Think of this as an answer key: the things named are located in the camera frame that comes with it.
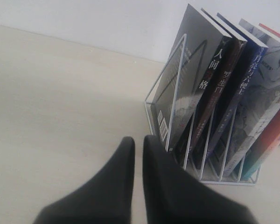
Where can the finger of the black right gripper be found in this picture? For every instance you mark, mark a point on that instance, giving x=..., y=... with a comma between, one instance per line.
x=172, y=196

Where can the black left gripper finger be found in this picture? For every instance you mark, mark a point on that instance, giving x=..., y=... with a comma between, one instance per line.
x=105, y=199

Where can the blue book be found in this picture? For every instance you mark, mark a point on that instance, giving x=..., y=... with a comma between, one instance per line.
x=237, y=84

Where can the pink red book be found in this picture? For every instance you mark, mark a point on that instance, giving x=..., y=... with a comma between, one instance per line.
x=264, y=144

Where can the grey white book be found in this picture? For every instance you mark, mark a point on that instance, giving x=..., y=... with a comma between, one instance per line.
x=261, y=99

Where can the black book white title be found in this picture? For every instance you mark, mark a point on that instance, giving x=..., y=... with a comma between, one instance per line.
x=206, y=45

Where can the dark brown book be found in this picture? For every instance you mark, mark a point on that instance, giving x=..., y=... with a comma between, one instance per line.
x=218, y=82

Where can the white wire book rack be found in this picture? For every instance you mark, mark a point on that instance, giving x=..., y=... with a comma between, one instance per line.
x=207, y=174

